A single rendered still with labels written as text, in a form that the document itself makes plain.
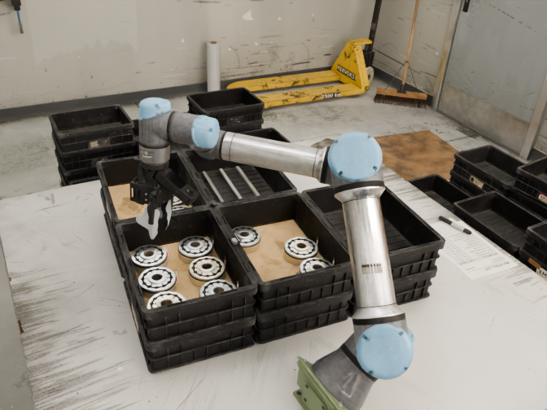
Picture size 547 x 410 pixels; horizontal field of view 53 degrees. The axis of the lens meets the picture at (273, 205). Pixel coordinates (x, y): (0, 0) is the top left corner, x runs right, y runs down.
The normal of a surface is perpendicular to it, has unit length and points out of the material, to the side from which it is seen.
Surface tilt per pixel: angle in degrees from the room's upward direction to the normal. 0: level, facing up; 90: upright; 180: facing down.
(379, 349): 59
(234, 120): 90
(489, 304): 0
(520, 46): 90
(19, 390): 0
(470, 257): 0
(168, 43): 90
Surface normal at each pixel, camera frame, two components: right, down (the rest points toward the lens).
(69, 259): 0.05, -0.84
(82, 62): 0.47, 0.50
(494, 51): -0.88, 0.22
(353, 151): -0.14, -0.25
